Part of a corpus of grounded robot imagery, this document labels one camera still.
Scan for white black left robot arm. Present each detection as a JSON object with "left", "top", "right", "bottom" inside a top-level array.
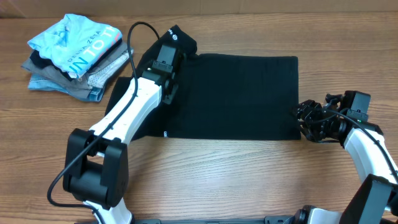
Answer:
[{"left": 61, "top": 59, "right": 180, "bottom": 223}]

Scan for light blue printed t-shirt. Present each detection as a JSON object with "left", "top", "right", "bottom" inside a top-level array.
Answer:
[{"left": 27, "top": 14, "right": 123, "bottom": 78}]

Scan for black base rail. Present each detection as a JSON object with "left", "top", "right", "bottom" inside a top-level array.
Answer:
[{"left": 134, "top": 215, "right": 294, "bottom": 224}]

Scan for black folded garment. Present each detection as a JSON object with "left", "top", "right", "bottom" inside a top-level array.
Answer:
[{"left": 29, "top": 39, "right": 127, "bottom": 82}]

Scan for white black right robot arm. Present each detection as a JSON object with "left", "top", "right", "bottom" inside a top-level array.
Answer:
[{"left": 286, "top": 91, "right": 397, "bottom": 224}]

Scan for black t-shirt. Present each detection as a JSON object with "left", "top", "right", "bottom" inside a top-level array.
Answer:
[{"left": 104, "top": 24, "right": 302, "bottom": 141}]

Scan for blue denim jeans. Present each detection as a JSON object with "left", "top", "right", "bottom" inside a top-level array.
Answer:
[{"left": 28, "top": 74, "right": 104, "bottom": 102}]

